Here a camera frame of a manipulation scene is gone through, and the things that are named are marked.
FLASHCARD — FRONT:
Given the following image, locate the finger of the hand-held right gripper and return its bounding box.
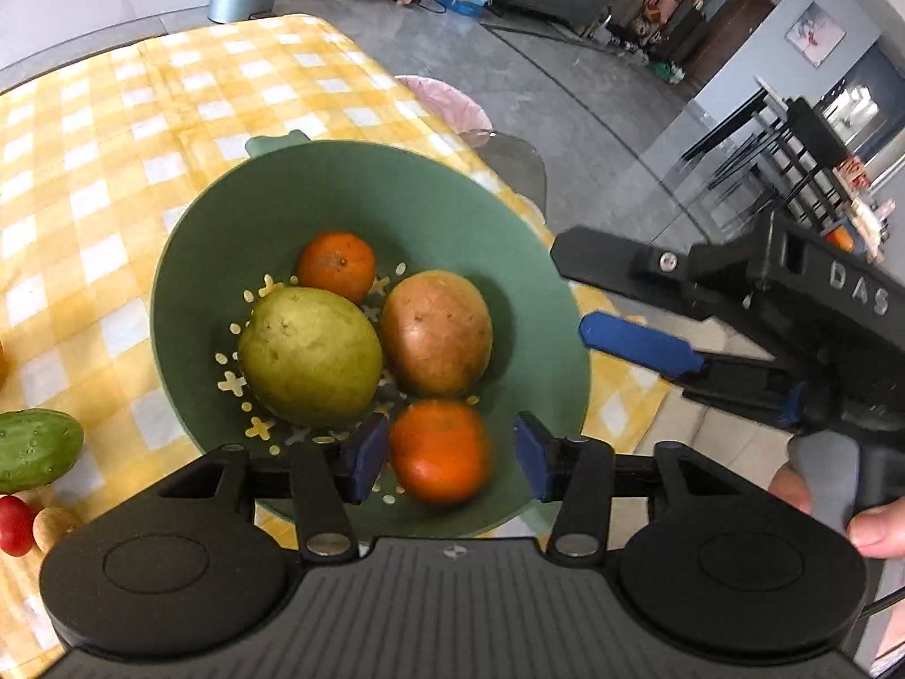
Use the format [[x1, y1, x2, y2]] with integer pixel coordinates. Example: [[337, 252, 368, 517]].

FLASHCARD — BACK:
[[550, 226, 708, 317], [578, 311, 807, 432]]

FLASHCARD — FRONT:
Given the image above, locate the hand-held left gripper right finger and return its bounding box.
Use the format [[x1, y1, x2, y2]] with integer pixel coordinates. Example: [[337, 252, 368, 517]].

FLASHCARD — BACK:
[[514, 411, 768, 560]]

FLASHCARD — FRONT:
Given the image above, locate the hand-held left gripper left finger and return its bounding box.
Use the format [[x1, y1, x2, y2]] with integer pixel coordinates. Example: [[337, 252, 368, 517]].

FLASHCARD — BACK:
[[159, 414, 391, 560]]

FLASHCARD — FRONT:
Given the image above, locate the yellow-green pear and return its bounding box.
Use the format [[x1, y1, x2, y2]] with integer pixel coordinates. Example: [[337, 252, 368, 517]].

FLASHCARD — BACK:
[[238, 286, 384, 427]]

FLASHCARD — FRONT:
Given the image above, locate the red-green mango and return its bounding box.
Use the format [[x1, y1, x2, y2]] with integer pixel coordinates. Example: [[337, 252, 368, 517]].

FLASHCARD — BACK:
[[380, 269, 494, 398]]

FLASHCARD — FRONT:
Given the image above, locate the green colander bowl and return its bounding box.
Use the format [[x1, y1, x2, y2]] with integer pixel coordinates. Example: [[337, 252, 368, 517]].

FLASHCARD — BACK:
[[150, 128, 592, 539]]

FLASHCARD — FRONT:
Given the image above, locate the brown longan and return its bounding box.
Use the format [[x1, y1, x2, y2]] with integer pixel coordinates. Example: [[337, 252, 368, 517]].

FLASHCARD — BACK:
[[33, 505, 84, 554]]

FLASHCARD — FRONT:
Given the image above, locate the person's right forearm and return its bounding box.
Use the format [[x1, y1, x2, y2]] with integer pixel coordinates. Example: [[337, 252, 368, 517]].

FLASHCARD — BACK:
[[868, 640, 905, 679]]

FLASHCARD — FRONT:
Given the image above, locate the person's right hand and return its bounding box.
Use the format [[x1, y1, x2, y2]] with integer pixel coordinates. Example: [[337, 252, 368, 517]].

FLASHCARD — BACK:
[[767, 463, 905, 561]]

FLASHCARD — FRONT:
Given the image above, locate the black dining chair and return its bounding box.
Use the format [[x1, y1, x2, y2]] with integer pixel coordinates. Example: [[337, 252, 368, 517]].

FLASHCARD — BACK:
[[682, 85, 850, 227]]

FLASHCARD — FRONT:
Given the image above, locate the pink stool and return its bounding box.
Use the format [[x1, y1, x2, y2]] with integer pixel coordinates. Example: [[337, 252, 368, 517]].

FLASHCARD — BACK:
[[394, 74, 494, 149]]

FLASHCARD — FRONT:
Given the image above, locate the cluttered shoe shelf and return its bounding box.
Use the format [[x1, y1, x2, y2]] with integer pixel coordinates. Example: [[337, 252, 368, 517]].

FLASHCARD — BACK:
[[601, 0, 708, 86]]

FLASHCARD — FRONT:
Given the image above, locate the brown door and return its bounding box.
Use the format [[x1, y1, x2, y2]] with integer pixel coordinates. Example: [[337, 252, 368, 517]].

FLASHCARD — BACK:
[[689, 0, 786, 79]]

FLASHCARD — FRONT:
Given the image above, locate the green cucumber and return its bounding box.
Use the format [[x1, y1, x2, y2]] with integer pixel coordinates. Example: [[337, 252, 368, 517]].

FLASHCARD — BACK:
[[0, 408, 85, 494]]

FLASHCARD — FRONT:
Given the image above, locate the red cherry tomato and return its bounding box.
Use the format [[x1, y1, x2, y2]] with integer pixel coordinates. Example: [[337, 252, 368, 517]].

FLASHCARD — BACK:
[[0, 495, 36, 557]]

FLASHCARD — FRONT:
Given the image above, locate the yellow checkered tablecloth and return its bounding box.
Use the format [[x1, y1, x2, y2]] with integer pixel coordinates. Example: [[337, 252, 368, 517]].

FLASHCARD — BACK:
[[0, 12, 673, 679]]

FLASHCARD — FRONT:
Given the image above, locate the framed wall picture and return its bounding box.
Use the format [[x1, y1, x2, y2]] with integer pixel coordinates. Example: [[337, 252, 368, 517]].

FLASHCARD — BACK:
[[786, 2, 847, 68]]

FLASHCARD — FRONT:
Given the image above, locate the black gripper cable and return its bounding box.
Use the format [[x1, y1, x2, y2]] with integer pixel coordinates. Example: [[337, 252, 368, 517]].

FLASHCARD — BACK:
[[852, 580, 905, 644]]

